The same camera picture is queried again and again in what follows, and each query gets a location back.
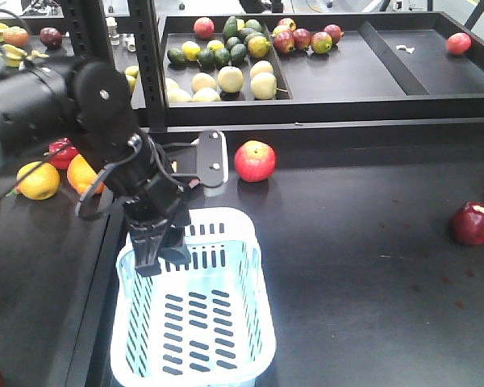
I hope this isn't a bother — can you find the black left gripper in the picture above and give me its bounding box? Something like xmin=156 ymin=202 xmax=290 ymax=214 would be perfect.
xmin=123 ymin=169 xmax=191 ymax=277

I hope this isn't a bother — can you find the white plastic basket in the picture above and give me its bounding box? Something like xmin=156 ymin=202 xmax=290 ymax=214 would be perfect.
xmin=110 ymin=207 xmax=276 ymax=386

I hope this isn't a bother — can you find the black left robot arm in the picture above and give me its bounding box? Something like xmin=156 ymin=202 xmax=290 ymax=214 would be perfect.
xmin=0 ymin=56 xmax=191 ymax=277

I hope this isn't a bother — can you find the large orange right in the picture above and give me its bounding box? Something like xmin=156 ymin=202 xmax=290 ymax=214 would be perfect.
xmin=66 ymin=154 xmax=98 ymax=194

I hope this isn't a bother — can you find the red bell pepper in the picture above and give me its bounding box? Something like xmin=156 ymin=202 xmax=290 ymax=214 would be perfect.
xmin=46 ymin=138 xmax=79 ymax=170

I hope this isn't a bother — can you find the yellow round fruit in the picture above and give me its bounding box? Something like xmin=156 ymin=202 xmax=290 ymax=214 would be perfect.
xmin=15 ymin=161 xmax=61 ymax=201

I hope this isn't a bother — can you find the dark red plum apple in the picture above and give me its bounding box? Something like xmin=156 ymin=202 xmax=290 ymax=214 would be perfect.
xmin=39 ymin=27 xmax=63 ymax=50

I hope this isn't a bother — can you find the yellow starfruit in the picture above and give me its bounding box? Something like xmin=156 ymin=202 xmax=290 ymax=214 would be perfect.
xmin=1 ymin=44 xmax=28 ymax=68

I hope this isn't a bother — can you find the red apple near post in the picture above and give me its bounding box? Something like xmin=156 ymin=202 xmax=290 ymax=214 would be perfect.
xmin=234 ymin=140 xmax=277 ymax=182

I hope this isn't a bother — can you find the black shelf post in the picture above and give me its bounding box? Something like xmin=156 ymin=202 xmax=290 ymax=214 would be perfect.
xmin=127 ymin=0 xmax=168 ymax=132

